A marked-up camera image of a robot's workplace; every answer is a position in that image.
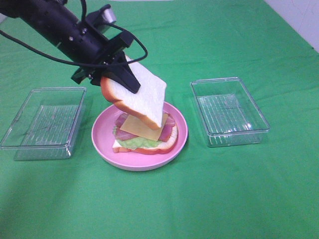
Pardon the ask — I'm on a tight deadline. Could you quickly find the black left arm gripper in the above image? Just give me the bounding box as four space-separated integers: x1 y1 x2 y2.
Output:
71 4 141 94

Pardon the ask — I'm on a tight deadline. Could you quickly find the bread slice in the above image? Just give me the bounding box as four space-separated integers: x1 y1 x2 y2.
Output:
100 62 166 130
112 125 178 155

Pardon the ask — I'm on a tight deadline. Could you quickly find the yellow cheese slice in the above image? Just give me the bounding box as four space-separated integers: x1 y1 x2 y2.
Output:
120 114 173 141

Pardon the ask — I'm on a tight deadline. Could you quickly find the bacon strip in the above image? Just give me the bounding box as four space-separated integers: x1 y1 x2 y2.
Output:
114 113 176 140
114 116 175 142

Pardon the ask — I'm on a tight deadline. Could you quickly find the green lettuce leaf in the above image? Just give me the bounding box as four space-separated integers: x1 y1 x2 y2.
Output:
113 126 162 149

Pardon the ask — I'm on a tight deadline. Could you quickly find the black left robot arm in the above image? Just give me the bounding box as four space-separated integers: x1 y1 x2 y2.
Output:
0 0 140 90

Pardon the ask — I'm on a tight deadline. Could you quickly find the pink plate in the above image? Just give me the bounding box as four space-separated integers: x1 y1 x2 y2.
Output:
91 102 188 171

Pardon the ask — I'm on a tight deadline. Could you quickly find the bread slice on plate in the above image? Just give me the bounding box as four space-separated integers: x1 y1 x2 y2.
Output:
112 125 178 155

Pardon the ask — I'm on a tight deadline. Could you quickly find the clear left plastic container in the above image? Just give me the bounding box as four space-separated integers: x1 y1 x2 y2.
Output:
0 87 86 160

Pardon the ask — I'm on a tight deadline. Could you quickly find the clear plastic container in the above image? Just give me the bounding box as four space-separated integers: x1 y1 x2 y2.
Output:
0 87 86 160
190 77 270 147

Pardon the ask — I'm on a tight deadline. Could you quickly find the clear right plastic container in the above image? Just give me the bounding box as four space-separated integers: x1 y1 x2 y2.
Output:
190 77 270 147

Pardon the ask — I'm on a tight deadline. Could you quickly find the green tablecloth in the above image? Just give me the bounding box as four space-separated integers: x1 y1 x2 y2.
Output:
0 0 319 239

